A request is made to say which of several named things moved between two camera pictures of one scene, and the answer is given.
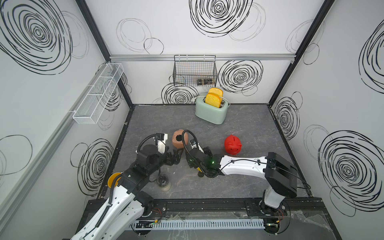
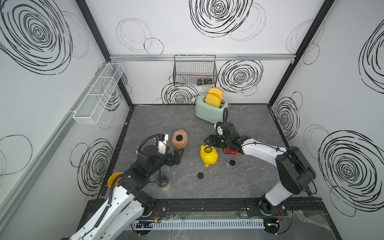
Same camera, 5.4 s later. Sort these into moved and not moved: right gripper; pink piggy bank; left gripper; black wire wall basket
Moved: right gripper
Not moved: left gripper; pink piggy bank; black wire wall basket
